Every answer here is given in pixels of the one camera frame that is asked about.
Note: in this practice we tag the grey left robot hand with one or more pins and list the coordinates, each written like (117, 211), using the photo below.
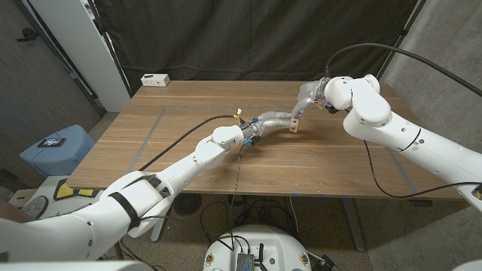
(271, 121)

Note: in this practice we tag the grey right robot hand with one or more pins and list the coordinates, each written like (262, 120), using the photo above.
(310, 94)

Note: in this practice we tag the small wooden block with holes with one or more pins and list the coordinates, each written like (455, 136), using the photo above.
(294, 125)

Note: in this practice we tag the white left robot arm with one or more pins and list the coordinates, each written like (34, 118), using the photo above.
(188, 165)

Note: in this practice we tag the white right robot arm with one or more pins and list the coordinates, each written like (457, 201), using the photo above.
(376, 116)

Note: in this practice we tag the black backdrop curtain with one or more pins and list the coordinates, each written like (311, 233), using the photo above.
(244, 37)

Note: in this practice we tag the black backdrop stand pole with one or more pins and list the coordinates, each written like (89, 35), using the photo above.
(399, 37)
(109, 49)

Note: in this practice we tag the black round floor fan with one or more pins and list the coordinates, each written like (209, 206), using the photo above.
(188, 204)

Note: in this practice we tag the white power strip box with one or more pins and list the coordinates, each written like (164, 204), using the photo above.
(155, 80)

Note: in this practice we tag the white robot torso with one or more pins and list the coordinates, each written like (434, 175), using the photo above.
(271, 244)

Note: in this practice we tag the grey table leg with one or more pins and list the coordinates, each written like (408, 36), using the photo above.
(354, 226)

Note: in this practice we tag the small grey finned box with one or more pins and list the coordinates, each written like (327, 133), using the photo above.
(244, 262)

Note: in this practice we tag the white table leg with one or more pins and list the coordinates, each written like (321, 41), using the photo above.
(158, 229)

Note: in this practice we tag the white base with yellow mark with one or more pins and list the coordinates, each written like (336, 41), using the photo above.
(71, 191)

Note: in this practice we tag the blue stool with phone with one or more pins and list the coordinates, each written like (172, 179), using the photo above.
(56, 158)

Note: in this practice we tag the black phone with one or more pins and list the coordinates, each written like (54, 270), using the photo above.
(52, 142)

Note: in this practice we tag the grey sneaker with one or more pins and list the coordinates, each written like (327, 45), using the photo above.
(35, 206)

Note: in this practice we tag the person's bare leg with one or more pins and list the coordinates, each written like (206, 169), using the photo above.
(11, 212)

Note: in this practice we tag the white wall panel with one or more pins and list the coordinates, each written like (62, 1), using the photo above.
(83, 49)

